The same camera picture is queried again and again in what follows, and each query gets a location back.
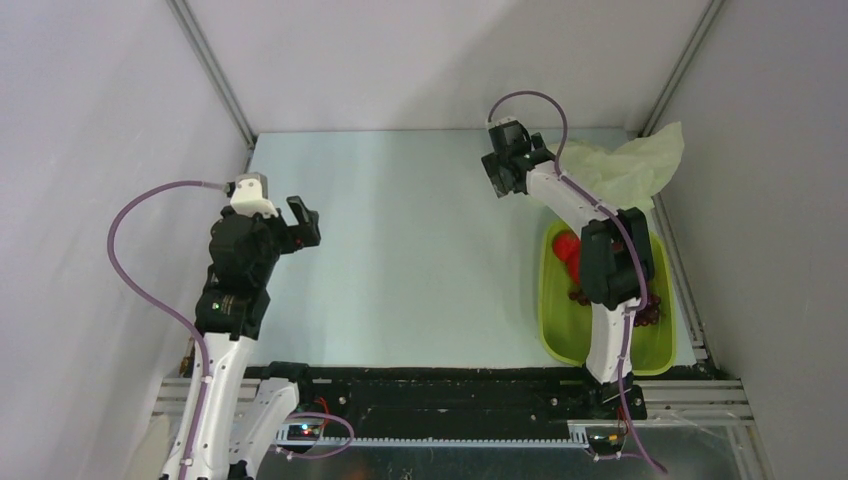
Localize red fake fruit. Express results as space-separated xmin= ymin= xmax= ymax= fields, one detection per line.
xmin=552 ymin=231 xmax=581 ymax=285

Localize pale green plastic bag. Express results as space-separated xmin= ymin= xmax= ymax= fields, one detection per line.
xmin=560 ymin=122 xmax=685 ymax=212

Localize fake grape bunch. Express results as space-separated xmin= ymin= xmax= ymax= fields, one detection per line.
xmin=568 ymin=289 xmax=662 ymax=327

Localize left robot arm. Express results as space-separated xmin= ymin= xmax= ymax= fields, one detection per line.
xmin=160 ymin=196 xmax=321 ymax=479

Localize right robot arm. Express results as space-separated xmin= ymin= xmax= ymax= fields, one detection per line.
xmin=481 ymin=117 xmax=655 ymax=418

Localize green plastic tray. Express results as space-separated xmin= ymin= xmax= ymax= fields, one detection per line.
xmin=537 ymin=220 xmax=677 ymax=376

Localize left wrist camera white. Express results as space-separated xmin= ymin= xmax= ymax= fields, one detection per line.
xmin=230 ymin=173 xmax=279 ymax=219

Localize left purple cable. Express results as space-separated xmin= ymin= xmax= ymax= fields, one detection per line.
xmin=107 ymin=180 xmax=230 ymax=480

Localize purple cable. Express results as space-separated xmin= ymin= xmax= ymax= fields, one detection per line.
xmin=107 ymin=180 xmax=230 ymax=480
xmin=488 ymin=90 xmax=667 ymax=476

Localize right aluminium frame post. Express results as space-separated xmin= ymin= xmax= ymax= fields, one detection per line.
xmin=638 ymin=0 xmax=727 ymax=138

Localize aluminium frame post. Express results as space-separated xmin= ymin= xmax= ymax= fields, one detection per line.
xmin=166 ymin=0 xmax=258 ymax=150
xmin=638 ymin=0 xmax=727 ymax=138

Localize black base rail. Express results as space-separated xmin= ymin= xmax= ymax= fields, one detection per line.
xmin=246 ymin=362 xmax=647 ymax=442

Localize left aluminium frame post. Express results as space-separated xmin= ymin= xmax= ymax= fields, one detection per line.
xmin=166 ymin=0 xmax=258 ymax=150

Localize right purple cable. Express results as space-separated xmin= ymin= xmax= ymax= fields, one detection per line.
xmin=488 ymin=90 xmax=667 ymax=476

